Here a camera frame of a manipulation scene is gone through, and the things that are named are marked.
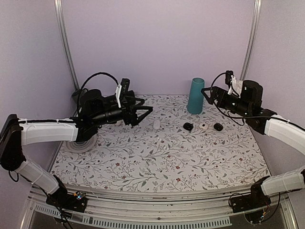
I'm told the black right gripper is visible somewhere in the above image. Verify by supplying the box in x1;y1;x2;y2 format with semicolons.
201;86;251;118

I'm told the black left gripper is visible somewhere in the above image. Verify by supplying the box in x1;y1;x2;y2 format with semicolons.
91;96;153;126

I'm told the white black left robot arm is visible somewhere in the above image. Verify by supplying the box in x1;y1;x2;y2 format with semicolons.
0;89;153;207

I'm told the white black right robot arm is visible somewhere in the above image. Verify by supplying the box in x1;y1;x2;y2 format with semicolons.
201;80;305;208

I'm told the white open earbud case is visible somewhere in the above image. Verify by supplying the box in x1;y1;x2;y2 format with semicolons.
199;123;209;130

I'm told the small black closed earbud case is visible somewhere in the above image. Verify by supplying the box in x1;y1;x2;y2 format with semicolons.
213;123;224;131

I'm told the teal tall vase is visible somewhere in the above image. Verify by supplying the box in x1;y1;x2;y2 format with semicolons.
187;77;205;114

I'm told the black cylinder speaker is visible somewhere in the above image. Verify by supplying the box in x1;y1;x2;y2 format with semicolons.
126;90;135;97

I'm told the white ribbed vase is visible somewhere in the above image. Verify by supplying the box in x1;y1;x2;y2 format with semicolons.
236;80;243;88

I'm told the grey cup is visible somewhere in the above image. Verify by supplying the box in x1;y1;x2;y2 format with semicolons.
71;89;82;103

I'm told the white spiral plate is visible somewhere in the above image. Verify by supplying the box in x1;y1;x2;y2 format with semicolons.
63;136;97;154

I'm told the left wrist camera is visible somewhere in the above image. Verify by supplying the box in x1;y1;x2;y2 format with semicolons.
115;78;130;108

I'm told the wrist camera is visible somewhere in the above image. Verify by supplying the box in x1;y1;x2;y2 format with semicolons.
115;78;130;108
225;70;239;96

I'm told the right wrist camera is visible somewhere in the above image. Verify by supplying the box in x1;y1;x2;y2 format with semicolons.
225;70;239;96

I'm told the right aluminium frame post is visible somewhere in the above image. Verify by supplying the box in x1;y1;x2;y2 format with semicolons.
240;0;262;80

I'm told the aluminium frame post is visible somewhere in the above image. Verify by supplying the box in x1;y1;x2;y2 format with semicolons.
240;0;262;80
54;0;80;91

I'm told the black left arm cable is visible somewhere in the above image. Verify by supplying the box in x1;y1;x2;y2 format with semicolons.
76;72;120;115

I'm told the aluminium front rail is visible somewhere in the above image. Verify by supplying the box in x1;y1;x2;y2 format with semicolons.
21;185;299;229

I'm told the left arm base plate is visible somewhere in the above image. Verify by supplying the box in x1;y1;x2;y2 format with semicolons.
46;190;88;213

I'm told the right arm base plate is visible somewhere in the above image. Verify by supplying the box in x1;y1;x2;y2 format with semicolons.
228;193;271;213

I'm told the left aluminium frame post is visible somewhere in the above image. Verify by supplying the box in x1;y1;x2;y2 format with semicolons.
54;0;80;91

